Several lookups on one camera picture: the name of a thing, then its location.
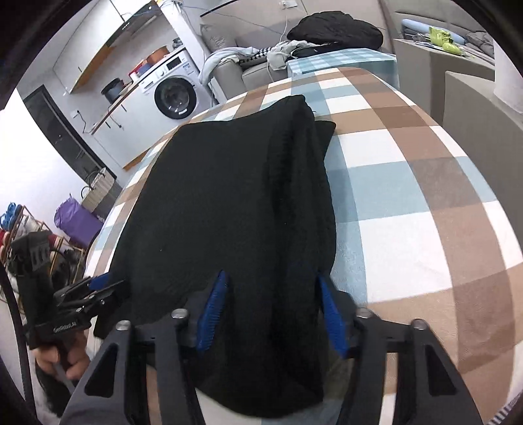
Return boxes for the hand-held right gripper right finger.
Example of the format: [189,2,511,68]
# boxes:
[318,275,485,425]

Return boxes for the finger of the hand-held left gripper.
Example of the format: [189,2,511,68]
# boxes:
[55,275,113,305]
[61,280,131,317]

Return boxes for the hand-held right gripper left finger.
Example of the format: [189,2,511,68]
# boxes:
[61,270,229,425]

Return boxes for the black knit sweater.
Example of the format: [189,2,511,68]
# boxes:
[93,95,338,419]

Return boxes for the person's left forearm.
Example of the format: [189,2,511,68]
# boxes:
[35,364,78,421]

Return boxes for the person's left hand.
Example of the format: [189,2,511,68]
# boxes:
[36,332,91,381]

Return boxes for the purple bag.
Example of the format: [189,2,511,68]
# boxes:
[54,196,103,248]

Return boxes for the wooden shoe rack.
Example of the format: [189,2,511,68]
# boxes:
[0,202,86,287]

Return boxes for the wicker laundry basket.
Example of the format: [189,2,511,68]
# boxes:
[81,167,123,213]

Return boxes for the black door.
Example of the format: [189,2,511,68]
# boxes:
[23,85,117,184]

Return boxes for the white kitchen counter cabinet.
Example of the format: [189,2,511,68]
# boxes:
[90,82,172,172]

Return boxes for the black cooking pot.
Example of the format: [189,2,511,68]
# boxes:
[101,77,123,103]

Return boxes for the white washing machine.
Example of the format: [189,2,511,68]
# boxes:
[137,45,213,120]

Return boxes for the white upper kitchen cabinets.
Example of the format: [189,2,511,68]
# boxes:
[53,0,160,94]

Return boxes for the brown cooking pot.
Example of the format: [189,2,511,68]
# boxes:
[146,46,170,65]

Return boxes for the grey sofa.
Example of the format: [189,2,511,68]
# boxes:
[200,0,393,101]

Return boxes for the grey side table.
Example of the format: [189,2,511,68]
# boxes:
[392,39,497,127]
[443,71,523,205]

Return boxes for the houndstooth cloth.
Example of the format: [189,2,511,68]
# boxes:
[239,47,274,68]

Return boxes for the light blue checked cloth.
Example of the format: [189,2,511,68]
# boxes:
[286,48,397,80]

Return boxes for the black range hood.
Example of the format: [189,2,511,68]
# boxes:
[96,2,164,45]

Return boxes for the pale grey garment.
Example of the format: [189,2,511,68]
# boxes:
[265,41,305,72]

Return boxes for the black flat pouch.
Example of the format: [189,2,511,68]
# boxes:
[292,43,340,58]

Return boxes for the black padded jacket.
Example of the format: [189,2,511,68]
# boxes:
[287,11,384,47]

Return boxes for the white paper towel roll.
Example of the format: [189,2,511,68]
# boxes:
[492,37,523,117]

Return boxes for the light blue pillow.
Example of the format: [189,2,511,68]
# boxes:
[400,18,466,43]

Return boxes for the grey duvet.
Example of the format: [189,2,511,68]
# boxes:
[466,30,496,62]

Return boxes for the grey bed headboard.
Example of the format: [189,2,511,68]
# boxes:
[380,0,491,42]

